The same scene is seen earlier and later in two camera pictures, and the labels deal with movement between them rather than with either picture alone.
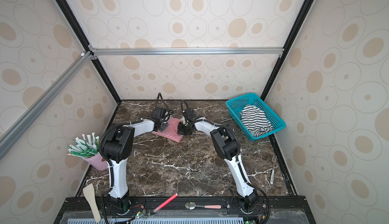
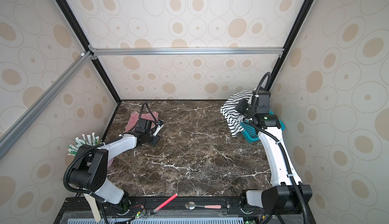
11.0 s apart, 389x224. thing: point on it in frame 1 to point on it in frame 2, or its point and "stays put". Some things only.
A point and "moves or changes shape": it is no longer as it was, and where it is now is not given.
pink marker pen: [164, 203] stays put
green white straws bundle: [83, 148] stays put
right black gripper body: [184, 128] to [246, 107]
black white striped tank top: [255, 120] moves or changes shape
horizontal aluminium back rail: [186, 51] stays put
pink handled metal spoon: [191, 206] stays put
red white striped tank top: [170, 133] to [131, 122]
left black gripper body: [162, 126] to [151, 139]
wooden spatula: [89, 192] stays put
